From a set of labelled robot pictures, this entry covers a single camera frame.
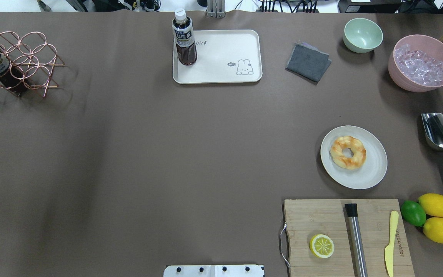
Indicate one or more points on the ice cubes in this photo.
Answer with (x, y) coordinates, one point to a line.
(418, 66)

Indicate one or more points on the yellow plastic knife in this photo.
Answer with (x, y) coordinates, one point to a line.
(389, 249)

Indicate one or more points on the aluminium frame post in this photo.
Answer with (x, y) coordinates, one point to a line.
(215, 9)

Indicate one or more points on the white rabbit tray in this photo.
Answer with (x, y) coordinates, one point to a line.
(224, 56)

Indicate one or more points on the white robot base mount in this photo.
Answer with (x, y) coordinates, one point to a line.
(230, 270)

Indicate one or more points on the yellow lemon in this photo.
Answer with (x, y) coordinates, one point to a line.
(433, 229)
(432, 204)

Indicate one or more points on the metal ice scoop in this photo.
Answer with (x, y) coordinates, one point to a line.
(433, 127)

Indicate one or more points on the lemon half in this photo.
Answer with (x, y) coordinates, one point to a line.
(322, 246)

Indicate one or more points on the copper wire bottle rack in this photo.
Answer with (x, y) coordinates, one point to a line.
(34, 57)

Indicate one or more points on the green lime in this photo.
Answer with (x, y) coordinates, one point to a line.
(413, 213)

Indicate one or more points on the green bowl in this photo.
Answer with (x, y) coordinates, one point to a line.
(362, 35)

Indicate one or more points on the white plate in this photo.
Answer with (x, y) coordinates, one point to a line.
(369, 174)

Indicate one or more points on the yellow lemon near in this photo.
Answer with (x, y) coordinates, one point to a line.
(433, 229)

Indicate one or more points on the steel muddler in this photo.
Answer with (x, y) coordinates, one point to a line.
(352, 214)

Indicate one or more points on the tea bottle on tray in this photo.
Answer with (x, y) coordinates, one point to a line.
(184, 37)

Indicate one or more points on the glazed donut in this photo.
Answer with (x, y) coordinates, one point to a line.
(348, 152)

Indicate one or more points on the pink bowl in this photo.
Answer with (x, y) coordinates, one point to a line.
(427, 44)

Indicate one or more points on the yellow lemon far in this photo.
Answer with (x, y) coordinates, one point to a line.
(432, 204)

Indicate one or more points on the bamboo cutting board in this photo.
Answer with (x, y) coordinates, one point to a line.
(308, 217)

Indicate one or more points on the grey folded cloth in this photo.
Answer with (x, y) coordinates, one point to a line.
(308, 62)

